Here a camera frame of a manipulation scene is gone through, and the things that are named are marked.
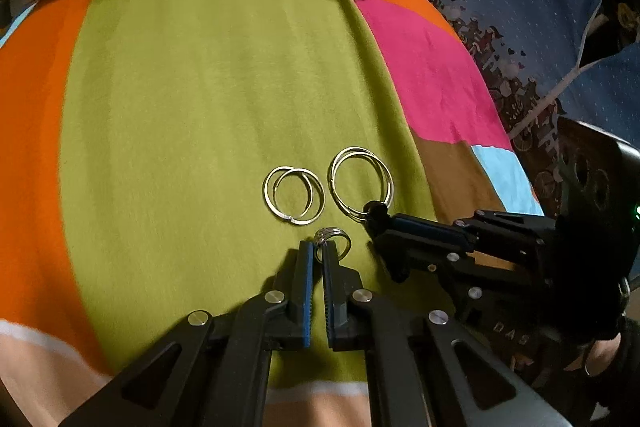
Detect large silver bangle pair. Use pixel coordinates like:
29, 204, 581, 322
326, 146, 395, 223

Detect small silver ring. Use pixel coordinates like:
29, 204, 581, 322
313, 226, 354, 264

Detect silver bangle rings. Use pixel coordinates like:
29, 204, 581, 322
262, 164, 328, 227

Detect person's right hand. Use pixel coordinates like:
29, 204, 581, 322
508, 332, 638, 388

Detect colourful striped bedspread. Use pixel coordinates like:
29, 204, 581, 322
1, 0, 540, 426

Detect blue dotted curtain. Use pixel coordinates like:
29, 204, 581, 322
431, 0, 639, 216

